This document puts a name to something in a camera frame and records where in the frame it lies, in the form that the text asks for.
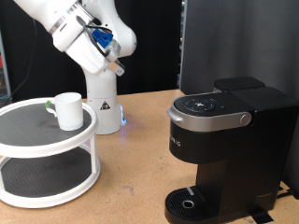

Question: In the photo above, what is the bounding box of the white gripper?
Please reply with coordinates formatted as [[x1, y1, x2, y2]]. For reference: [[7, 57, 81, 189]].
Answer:
[[65, 33, 126, 77]]

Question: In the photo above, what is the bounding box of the white mug with green tag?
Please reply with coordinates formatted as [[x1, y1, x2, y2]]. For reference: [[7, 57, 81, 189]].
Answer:
[[44, 91, 84, 132]]

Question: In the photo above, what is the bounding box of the black Keurig coffee machine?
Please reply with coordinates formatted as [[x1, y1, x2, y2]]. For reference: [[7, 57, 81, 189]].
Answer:
[[164, 76, 299, 224]]

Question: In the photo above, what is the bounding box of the black backdrop curtain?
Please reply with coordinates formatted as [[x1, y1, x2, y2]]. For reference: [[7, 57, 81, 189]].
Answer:
[[0, 0, 185, 104]]

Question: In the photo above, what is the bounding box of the white two-tier turntable shelf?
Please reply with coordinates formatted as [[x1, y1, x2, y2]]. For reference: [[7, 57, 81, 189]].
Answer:
[[0, 97, 102, 209]]

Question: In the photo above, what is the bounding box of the gray partition panel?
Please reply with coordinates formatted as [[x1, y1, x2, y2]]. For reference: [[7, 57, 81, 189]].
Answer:
[[181, 0, 299, 200]]

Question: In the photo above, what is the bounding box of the black tape strip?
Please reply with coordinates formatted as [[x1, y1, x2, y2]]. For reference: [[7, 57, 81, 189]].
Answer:
[[249, 207, 275, 224]]

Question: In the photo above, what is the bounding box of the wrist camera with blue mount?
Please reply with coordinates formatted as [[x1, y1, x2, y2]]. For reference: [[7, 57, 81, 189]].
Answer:
[[91, 27, 121, 62]]

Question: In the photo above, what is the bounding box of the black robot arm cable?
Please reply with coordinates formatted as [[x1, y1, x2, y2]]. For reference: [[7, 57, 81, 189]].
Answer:
[[83, 22, 114, 59]]

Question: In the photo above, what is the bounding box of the metal frame post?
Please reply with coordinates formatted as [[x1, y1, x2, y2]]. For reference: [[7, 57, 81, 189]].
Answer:
[[178, 0, 188, 91]]

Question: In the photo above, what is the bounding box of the thin black hanging cable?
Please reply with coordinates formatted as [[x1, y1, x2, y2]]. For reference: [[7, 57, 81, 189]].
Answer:
[[4, 17, 38, 101]]

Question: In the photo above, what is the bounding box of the black power cord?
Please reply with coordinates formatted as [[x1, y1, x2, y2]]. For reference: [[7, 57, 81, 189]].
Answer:
[[276, 188, 295, 200]]

